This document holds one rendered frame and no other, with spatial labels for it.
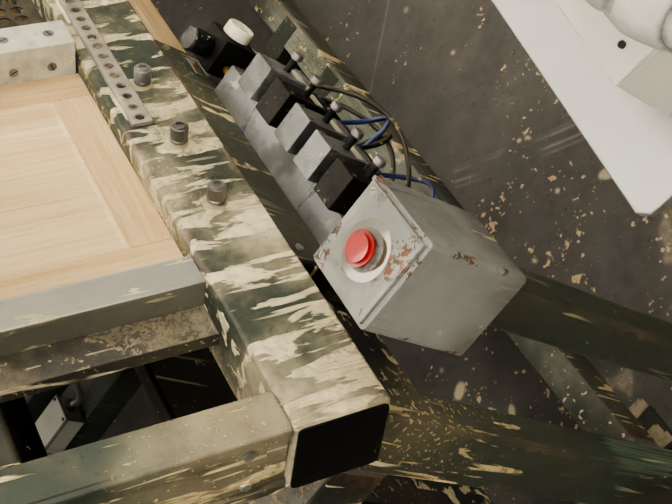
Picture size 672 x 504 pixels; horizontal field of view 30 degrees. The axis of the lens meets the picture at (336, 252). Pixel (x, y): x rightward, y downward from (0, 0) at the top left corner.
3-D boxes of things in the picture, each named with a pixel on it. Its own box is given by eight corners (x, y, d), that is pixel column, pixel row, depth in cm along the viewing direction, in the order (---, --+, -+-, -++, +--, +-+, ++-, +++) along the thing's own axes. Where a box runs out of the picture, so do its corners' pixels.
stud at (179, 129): (190, 145, 167) (191, 127, 165) (173, 149, 166) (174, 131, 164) (183, 134, 169) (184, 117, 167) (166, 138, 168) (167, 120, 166)
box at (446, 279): (534, 281, 136) (430, 244, 123) (465, 359, 140) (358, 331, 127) (477, 213, 143) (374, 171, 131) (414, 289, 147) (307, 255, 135)
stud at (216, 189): (228, 205, 159) (230, 187, 157) (210, 209, 158) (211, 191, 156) (221, 193, 161) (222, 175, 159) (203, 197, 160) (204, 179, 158)
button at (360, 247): (390, 249, 127) (377, 245, 126) (367, 278, 129) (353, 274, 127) (372, 225, 130) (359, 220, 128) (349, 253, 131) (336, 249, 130)
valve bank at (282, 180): (481, 217, 166) (361, 169, 149) (415, 295, 171) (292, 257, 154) (317, 20, 197) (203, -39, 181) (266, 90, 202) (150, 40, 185)
